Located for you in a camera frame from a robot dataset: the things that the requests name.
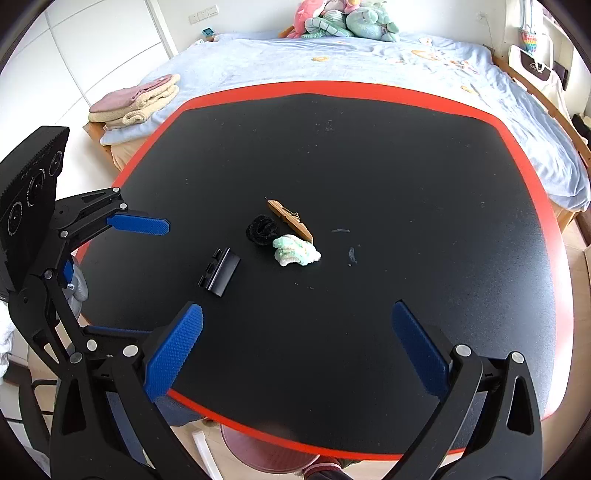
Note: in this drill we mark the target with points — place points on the pink plush toy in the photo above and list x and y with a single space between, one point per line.
307 10

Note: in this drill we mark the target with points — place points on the black mesh cloth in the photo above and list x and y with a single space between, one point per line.
262 231

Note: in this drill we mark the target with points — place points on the green plush toy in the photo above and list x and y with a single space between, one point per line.
363 19

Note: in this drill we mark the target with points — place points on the white stool leg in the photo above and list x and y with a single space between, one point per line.
205 455

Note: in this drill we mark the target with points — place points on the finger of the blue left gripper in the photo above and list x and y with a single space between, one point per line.
138 224
116 332

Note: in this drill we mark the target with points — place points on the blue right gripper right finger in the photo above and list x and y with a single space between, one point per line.
430 364

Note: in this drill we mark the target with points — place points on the colourful hanging bag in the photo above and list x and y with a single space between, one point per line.
529 40

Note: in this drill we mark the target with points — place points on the pink ribbed trash bin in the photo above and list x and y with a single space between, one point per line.
263 456

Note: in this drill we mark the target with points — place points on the person right leg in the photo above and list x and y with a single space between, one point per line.
328 468

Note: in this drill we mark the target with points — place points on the brown wooden strip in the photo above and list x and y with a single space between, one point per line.
292 219

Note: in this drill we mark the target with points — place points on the white tissue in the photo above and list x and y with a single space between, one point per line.
289 249

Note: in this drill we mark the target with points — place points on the white wall socket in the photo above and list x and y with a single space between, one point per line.
202 15

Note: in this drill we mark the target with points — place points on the bed with blue sheet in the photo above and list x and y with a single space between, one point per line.
464 72

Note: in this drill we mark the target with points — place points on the folded pink beige towels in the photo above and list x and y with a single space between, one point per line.
134 105

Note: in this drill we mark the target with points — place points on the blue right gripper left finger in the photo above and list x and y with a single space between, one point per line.
167 349

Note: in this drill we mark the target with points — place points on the white tote bag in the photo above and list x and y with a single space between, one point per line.
537 69

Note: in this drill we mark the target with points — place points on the black small box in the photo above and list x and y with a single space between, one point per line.
219 271

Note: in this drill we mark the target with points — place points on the red table with black top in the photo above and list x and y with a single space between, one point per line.
410 197

